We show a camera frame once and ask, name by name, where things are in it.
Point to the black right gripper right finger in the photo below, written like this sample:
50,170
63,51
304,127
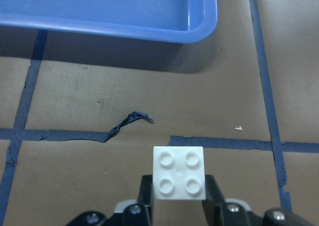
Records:
214,199

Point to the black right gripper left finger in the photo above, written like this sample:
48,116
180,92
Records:
145,197

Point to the white block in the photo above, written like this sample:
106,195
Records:
178,173

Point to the blue plastic tray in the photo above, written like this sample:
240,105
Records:
174,21

